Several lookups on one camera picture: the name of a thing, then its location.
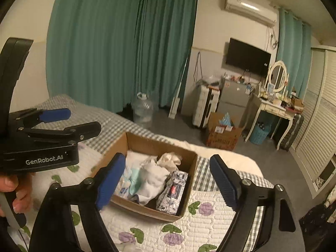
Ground white vanity table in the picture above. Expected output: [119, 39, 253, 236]
[244, 92, 305, 151]

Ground cardboard box with labels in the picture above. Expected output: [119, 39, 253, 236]
[205, 112, 243, 151]

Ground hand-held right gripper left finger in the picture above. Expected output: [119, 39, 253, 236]
[29, 153, 126, 252]

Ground brown cardboard box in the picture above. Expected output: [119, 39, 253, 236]
[91, 132, 198, 222]

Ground silver fridge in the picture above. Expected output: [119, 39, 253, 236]
[217, 77, 256, 126]

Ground cream cloth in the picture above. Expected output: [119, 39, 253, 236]
[157, 152, 183, 172]

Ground white air conditioner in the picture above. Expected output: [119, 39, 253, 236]
[224, 0, 278, 27]

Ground wide green curtain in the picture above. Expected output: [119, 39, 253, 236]
[47, 0, 199, 113]

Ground dark dotted clothes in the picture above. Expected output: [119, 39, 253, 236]
[299, 202, 336, 252]

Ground white mop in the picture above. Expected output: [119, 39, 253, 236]
[168, 55, 189, 120]

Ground white slatted wardrobe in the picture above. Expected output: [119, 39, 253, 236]
[290, 46, 336, 205]

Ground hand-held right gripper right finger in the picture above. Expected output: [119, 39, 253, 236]
[209, 154, 306, 252]

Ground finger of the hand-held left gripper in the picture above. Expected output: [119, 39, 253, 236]
[17, 121, 102, 145]
[10, 108, 72, 127]

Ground hanging wall cable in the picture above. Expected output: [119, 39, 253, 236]
[194, 52, 204, 84]

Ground person's left hand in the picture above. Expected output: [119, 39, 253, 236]
[0, 175, 34, 217]

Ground white suitcase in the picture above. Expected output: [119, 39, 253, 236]
[192, 85, 221, 129]

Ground oval white mirror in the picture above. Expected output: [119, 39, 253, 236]
[266, 60, 289, 95]

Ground dark suitcase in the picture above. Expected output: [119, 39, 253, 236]
[278, 113, 305, 151]

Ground white sock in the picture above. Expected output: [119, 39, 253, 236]
[129, 161, 171, 206]

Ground clear water jug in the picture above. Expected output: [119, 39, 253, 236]
[131, 92, 154, 129]

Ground narrow green curtain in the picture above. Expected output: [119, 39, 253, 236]
[277, 7, 313, 97]

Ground floral quilted mat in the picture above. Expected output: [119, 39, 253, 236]
[8, 147, 265, 252]

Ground blue laundry basket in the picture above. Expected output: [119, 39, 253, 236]
[249, 122, 272, 145]

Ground blue white wipes packet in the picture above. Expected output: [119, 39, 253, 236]
[113, 151, 151, 198]

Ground black wall television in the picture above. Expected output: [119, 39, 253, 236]
[226, 37, 272, 77]

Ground floral printed tissue pack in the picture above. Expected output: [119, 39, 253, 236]
[156, 170, 189, 214]

